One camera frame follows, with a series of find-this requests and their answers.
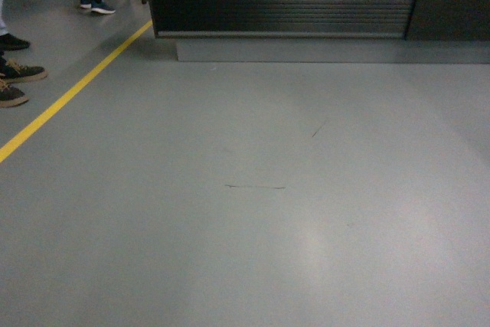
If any black checkout counter cabinet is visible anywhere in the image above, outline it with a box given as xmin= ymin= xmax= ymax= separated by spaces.
xmin=149 ymin=0 xmax=489 ymax=64

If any dark brown suede shoe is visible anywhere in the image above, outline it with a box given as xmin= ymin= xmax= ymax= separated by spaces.
xmin=0 ymin=80 xmax=29 ymax=108

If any blue sneaker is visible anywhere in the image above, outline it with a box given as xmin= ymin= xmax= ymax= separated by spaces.
xmin=80 ymin=0 xmax=116 ymax=15

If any black shoe with tan sole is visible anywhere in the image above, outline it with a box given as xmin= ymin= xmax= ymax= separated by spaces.
xmin=1 ymin=59 xmax=47 ymax=83

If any yellow floor tape line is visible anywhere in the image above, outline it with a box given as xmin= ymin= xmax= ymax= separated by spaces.
xmin=1 ymin=21 xmax=152 ymax=162

